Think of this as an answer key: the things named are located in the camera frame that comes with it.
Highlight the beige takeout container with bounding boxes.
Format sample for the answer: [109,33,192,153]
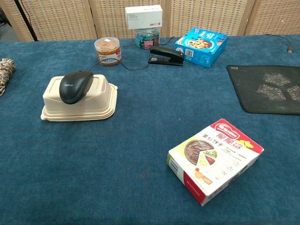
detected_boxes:
[40,74,119,122]

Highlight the braided rope bundle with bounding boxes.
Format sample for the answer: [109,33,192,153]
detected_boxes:
[0,58,16,97]

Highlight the white cardboard box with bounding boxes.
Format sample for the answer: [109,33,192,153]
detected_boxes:
[125,5,163,30]

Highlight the black stapler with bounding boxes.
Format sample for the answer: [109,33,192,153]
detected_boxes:
[148,45,185,67]

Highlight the red white wafer box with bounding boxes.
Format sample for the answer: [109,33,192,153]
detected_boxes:
[166,118,265,207]

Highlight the black mouse pad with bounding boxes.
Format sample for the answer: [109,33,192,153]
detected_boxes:
[226,65,300,115]

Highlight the clear jar orange contents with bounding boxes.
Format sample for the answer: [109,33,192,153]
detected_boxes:
[94,37,122,67]

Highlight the blue table cloth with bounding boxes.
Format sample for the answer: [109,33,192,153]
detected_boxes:
[0,34,300,225]

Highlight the black tripod stand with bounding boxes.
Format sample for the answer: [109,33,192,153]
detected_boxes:
[14,0,38,42]

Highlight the blue cookie box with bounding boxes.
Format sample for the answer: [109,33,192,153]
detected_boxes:
[174,27,229,68]

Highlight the woven folding screen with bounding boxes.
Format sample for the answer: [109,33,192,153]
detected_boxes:
[0,0,300,42]

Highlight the black USB cable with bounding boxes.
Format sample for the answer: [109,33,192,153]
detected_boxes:
[264,34,294,54]

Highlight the black computer mouse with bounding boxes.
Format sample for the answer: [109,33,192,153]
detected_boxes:
[59,71,94,105]

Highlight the clear jar binder clips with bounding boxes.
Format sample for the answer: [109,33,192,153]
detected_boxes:
[135,27,161,50]

